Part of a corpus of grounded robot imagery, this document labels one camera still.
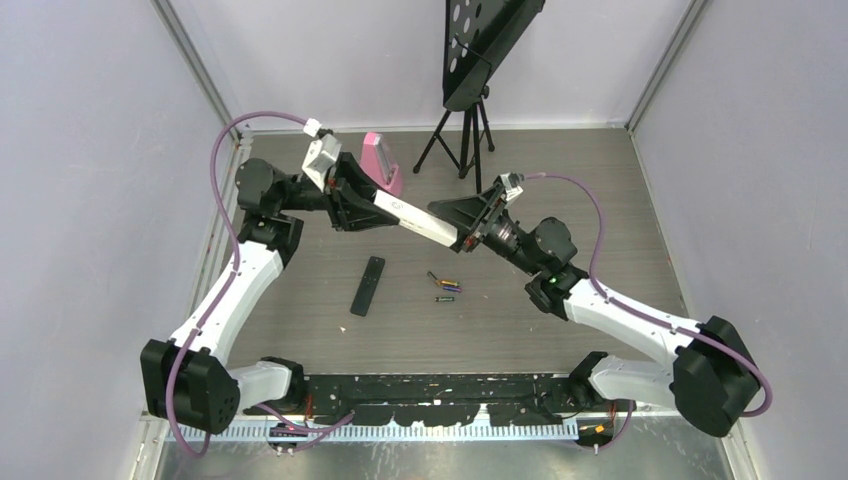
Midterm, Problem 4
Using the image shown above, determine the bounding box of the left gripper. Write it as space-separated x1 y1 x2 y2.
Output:
277 153 401 232

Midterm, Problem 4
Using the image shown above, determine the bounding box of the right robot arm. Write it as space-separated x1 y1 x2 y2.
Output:
427 185 773 437

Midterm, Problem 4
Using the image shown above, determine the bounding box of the black remote control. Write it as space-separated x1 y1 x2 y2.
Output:
350 256 386 317

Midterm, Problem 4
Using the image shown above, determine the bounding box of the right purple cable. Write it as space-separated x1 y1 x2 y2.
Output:
519 172 775 419

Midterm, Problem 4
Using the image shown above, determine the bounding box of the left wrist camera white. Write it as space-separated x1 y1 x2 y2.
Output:
301 133 342 193

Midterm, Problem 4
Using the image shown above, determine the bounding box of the white remote control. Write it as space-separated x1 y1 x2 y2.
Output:
373 190 458 247

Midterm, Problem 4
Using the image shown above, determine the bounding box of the purple cable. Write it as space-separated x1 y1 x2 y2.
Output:
519 172 775 419
164 111 313 460

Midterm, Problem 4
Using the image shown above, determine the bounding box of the pink metronome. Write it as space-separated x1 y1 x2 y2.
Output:
359 132 403 197

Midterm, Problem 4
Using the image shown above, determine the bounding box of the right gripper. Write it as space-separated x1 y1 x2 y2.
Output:
421 183 542 277

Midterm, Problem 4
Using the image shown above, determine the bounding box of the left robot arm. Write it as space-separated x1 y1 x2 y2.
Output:
140 152 402 434

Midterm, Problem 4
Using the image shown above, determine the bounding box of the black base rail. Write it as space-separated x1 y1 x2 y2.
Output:
278 373 604 427

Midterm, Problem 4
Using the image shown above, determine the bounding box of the black music stand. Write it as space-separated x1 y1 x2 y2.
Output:
413 0 546 193

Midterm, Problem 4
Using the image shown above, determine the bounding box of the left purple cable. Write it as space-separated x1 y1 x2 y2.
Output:
164 111 313 460

